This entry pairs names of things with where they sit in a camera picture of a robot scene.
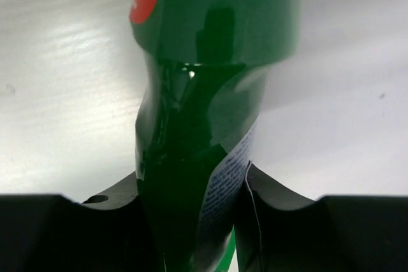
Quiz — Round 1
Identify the green bottle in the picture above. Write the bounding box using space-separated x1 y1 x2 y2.
129 0 300 271

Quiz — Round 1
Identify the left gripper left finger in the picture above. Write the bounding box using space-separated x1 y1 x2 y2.
1 174 159 272

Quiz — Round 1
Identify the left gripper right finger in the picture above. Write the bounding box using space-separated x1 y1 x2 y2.
234 166 407 272

